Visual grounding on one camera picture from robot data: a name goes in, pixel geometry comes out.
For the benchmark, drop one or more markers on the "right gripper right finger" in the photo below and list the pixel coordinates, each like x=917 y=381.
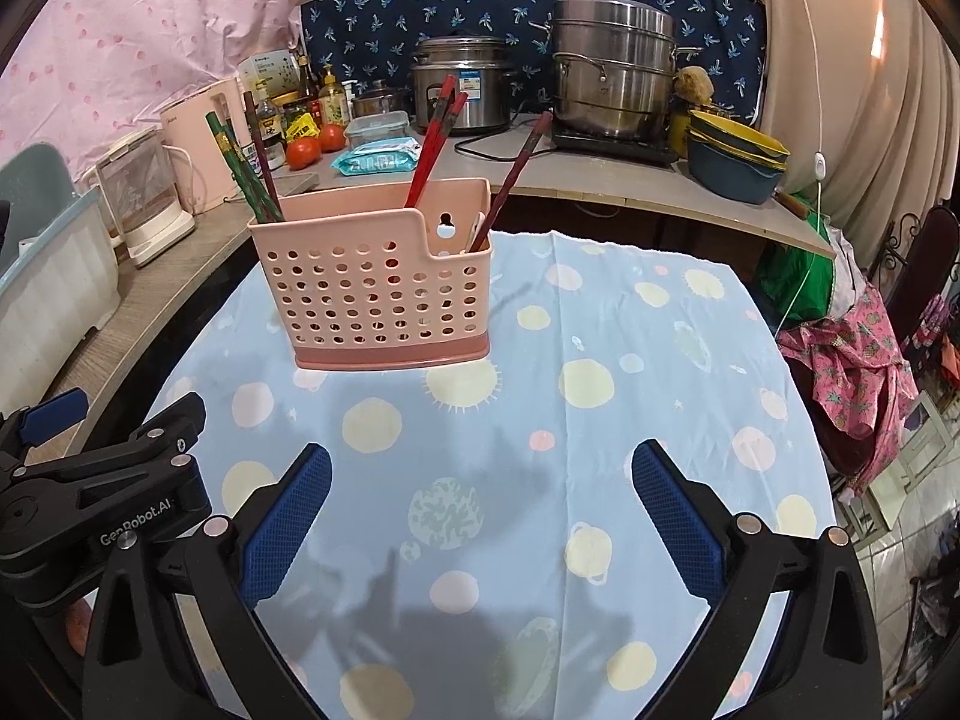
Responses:
x=730 y=561

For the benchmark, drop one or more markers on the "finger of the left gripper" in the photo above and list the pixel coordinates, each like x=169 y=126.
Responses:
x=33 y=426
x=171 y=432

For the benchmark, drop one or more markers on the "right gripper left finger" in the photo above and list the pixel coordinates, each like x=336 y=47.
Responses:
x=231 y=564

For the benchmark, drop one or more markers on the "green chopstick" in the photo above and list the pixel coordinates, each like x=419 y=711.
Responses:
x=229 y=156
x=251 y=176

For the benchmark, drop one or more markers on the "dark maroon chopstick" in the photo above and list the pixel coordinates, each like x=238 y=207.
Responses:
x=254 y=131

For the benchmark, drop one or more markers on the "dark red chopstick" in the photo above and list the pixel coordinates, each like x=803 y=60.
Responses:
x=542 y=126

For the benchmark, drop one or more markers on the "left hand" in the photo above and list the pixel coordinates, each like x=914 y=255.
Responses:
x=77 y=619

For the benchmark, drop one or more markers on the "white plastic storage bin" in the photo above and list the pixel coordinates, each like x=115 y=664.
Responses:
x=60 y=277

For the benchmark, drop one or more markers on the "pink floral cloth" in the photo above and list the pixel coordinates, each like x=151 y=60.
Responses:
x=857 y=385

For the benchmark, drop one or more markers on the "pink perforated utensil holder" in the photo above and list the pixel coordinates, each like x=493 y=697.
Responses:
x=362 y=282

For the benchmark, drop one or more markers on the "light blue planet tablecloth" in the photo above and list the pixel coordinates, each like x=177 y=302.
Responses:
x=482 y=553

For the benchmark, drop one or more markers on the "pink electric kettle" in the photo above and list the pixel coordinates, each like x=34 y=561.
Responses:
x=202 y=175

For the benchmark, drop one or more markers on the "white clear small appliance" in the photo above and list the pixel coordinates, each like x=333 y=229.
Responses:
x=139 y=185

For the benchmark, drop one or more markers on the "green bag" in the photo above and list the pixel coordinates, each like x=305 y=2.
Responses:
x=792 y=286

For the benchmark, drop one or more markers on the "red tomato left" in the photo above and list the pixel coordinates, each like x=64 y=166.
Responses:
x=303 y=152

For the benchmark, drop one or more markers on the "red tomato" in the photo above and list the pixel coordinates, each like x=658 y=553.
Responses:
x=332 y=138
x=303 y=152

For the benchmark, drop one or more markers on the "red tomato right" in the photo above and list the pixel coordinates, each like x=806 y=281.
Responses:
x=332 y=138

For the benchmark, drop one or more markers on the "blue wet wipes pack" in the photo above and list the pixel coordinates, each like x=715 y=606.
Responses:
x=384 y=156

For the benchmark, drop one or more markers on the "yellow oil bottle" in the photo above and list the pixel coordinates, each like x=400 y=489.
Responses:
x=332 y=99

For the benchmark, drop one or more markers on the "blue yellow stacked bowls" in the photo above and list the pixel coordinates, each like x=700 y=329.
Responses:
x=734 y=160

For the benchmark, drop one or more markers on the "black induction cooker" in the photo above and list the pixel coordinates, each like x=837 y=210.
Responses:
x=567 y=139

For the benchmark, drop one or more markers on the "steel rice cooker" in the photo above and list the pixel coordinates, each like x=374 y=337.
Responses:
x=482 y=69

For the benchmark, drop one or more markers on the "steel stacked steamer pot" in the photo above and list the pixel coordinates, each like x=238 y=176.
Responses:
x=615 y=62

